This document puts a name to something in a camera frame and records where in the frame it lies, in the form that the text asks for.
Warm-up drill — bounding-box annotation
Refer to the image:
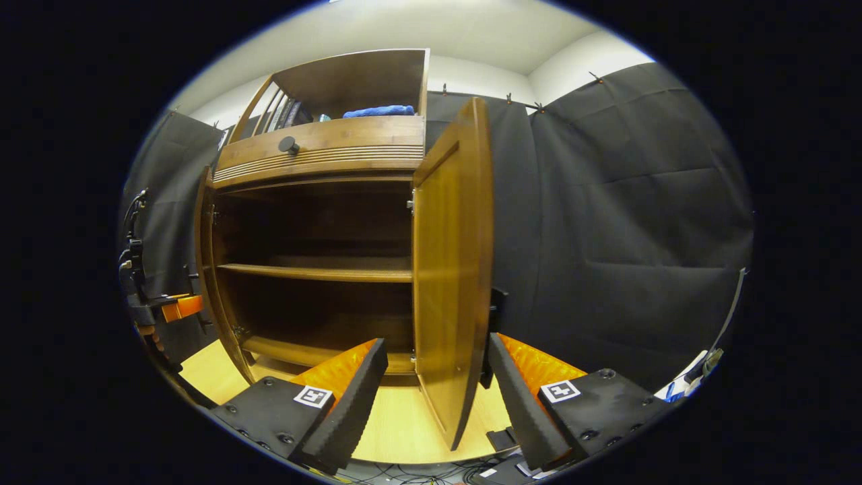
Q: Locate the wooden ribbed drawer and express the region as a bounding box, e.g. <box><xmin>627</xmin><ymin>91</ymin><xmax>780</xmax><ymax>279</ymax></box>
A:
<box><xmin>211</xmin><ymin>115</ymin><xmax>427</xmax><ymax>187</ymax></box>

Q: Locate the black backdrop cloth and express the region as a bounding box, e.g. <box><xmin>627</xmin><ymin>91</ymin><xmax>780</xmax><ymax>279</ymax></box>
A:
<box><xmin>121</xmin><ymin>62</ymin><xmax>755</xmax><ymax>393</ymax></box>

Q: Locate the grey electronic device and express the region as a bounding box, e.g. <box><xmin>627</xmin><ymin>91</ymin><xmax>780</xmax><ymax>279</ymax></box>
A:
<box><xmin>470</xmin><ymin>457</ymin><xmax>561</xmax><ymax>484</ymax></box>

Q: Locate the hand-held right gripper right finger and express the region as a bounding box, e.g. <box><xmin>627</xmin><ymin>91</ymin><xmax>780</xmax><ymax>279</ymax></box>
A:
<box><xmin>488</xmin><ymin>332</ymin><xmax>674</xmax><ymax>471</ymax></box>

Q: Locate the bundle of cables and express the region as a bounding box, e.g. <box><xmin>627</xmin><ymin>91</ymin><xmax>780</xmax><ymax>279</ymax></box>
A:
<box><xmin>322</xmin><ymin>461</ymin><xmax>487</xmax><ymax>485</ymax></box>

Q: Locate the black door handle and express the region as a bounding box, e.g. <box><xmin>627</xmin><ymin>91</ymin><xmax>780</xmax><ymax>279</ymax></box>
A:
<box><xmin>185</xmin><ymin>265</ymin><xmax>211</xmax><ymax>335</ymax></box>
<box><xmin>479</xmin><ymin>288</ymin><xmax>508</xmax><ymax>391</ymax></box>

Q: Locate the blue folded towel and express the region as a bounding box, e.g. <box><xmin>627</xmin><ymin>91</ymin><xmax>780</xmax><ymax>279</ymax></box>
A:
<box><xmin>341</xmin><ymin>104</ymin><xmax>417</xmax><ymax>120</ymax></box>

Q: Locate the thin black stand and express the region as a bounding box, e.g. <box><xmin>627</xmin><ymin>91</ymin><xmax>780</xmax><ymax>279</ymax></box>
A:
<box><xmin>686</xmin><ymin>268</ymin><xmax>747</xmax><ymax>386</ymax></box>

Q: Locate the wooden double-door shoe cabinet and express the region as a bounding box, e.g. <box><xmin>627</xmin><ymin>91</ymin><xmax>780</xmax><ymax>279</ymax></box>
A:
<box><xmin>194</xmin><ymin>48</ymin><xmax>432</xmax><ymax>393</ymax></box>

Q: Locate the wooden inner shelf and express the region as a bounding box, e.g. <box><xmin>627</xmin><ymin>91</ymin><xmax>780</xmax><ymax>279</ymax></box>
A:
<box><xmin>216</xmin><ymin>262</ymin><xmax>413</xmax><ymax>283</ymax></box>

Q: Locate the wooden cabinet door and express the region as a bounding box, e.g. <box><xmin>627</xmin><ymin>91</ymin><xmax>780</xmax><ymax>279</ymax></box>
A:
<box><xmin>195</xmin><ymin>165</ymin><xmax>258</xmax><ymax>386</ymax></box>
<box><xmin>411</xmin><ymin>96</ymin><xmax>494</xmax><ymax>451</ymax></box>

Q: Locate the black table clamp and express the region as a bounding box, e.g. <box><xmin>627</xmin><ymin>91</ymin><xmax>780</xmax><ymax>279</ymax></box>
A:
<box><xmin>486</xmin><ymin>426</ymin><xmax>519</xmax><ymax>453</ymax></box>

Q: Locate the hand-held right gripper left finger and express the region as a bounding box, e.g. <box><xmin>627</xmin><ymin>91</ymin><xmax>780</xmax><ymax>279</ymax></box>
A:
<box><xmin>212</xmin><ymin>338</ymin><xmax>389</xmax><ymax>476</ymax></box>

